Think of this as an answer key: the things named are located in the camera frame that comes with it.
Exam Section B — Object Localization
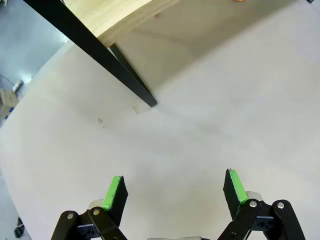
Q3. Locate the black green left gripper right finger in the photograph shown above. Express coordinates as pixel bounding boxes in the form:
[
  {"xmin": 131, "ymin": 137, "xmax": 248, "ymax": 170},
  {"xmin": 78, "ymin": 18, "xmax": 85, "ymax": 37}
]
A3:
[{"xmin": 217, "ymin": 168, "xmax": 306, "ymax": 240}]

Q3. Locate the cardboard box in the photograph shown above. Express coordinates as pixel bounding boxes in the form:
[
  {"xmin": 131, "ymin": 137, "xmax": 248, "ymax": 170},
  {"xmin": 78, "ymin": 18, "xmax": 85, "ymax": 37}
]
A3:
[
  {"xmin": 0, "ymin": 88, "xmax": 19, "ymax": 106},
  {"xmin": 0, "ymin": 104, "xmax": 13, "ymax": 121}
]

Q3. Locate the black frame wooden shelf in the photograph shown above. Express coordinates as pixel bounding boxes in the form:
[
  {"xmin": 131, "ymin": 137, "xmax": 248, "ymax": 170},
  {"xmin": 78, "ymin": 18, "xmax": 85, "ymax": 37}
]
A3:
[{"xmin": 23, "ymin": 0, "xmax": 181, "ymax": 108}]

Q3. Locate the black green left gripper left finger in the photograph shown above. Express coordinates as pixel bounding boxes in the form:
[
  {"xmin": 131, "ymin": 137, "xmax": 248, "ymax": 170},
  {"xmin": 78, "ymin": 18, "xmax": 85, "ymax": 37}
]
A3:
[{"xmin": 51, "ymin": 175, "xmax": 130, "ymax": 240}]

